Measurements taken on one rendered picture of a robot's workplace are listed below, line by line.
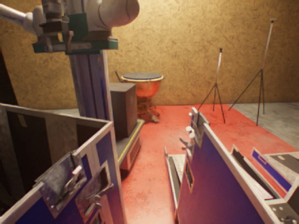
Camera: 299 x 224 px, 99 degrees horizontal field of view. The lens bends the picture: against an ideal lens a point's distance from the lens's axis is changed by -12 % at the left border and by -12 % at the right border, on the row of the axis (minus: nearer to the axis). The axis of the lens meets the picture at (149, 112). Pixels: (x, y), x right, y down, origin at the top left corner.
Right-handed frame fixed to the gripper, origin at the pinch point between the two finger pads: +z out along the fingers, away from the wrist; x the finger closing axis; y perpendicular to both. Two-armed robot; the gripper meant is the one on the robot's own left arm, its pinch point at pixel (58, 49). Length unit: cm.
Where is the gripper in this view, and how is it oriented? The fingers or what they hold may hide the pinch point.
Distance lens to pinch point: 94.4
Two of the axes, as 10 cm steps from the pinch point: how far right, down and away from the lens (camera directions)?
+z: 0.0, 9.2, 4.0
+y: -2.3, 3.9, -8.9
